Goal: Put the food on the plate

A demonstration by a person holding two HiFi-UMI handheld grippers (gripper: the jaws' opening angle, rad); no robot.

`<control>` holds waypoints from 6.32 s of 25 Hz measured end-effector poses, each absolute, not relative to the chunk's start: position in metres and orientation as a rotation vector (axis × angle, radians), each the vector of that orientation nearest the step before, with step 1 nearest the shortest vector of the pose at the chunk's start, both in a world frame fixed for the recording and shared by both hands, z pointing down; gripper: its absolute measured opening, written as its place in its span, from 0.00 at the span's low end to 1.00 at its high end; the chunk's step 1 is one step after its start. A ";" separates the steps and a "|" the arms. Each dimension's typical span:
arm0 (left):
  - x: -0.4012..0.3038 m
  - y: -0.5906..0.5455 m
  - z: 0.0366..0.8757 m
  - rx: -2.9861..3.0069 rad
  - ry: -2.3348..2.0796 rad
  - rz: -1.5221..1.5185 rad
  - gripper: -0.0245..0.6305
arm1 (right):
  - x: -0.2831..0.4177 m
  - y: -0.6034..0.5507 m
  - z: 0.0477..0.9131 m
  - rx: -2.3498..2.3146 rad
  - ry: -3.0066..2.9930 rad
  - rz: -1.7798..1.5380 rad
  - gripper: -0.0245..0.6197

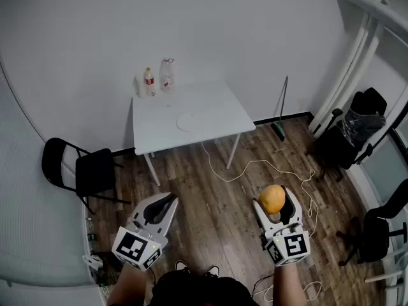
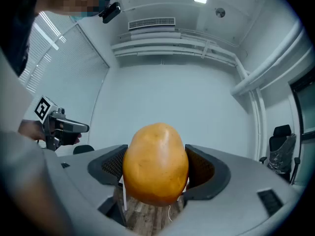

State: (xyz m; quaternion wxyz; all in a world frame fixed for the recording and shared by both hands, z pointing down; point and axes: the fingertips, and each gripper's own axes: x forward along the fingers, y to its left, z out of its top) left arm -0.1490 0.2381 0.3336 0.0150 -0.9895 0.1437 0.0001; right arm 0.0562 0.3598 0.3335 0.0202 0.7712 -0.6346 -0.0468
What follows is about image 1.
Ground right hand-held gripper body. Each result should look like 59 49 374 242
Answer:
261 222 311 268

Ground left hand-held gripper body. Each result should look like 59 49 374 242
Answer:
111 214 169 271

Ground orange fruit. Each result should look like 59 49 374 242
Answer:
258 184 286 215

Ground white plate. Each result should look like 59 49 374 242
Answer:
176 113 196 133

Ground person's left forearm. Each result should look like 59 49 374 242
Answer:
106 262 151 306

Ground dark camouflage bag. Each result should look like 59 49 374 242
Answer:
94 251 124 282

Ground white power strip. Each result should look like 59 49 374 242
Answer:
82 254 103 271

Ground clear bottle on floor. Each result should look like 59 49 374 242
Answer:
85 217 97 255

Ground person's left shoe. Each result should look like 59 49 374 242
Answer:
174 259 192 273

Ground black folding chair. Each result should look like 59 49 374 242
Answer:
41 137 132 215

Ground black office chair with bag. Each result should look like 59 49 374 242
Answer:
304 87 388 183

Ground person's black clothing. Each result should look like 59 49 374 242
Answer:
150 268 259 306

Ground broom with green head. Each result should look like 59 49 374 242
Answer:
270 75 289 141

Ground white table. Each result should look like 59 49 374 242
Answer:
131 76 256 187

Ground grey plastic bag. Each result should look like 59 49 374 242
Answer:
341 106 386 147

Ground small white bottle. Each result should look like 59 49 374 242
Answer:
133 74 146 98

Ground yellow-capped bottle with red label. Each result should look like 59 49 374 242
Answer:
143 67 156 98

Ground black cable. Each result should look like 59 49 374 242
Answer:
252 273 275 296

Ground white cable on floor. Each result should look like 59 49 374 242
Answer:
200 140 320 239

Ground large clear bottle red handle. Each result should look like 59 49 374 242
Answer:
159 57 176 94

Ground white pipe frame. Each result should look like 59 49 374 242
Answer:
307 0 408 140

